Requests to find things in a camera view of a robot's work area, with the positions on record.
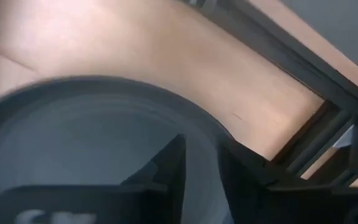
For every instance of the black round plate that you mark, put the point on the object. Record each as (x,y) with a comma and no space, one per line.
(73,140)

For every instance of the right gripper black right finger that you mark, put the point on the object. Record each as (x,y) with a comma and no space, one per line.
(247,193)

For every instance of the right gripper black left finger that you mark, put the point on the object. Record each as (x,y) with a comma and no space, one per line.
(169,174)

